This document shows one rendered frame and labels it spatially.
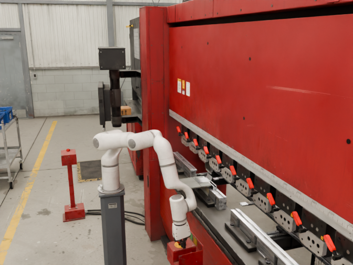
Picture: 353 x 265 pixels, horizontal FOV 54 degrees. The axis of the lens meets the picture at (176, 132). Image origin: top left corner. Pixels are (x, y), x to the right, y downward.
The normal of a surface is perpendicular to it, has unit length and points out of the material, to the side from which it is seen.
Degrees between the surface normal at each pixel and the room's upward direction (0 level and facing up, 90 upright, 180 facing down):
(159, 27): 90
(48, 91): 90
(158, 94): 90
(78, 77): 90
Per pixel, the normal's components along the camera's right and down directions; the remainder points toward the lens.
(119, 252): 0.23, 0.26
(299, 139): -0.95, 0.08
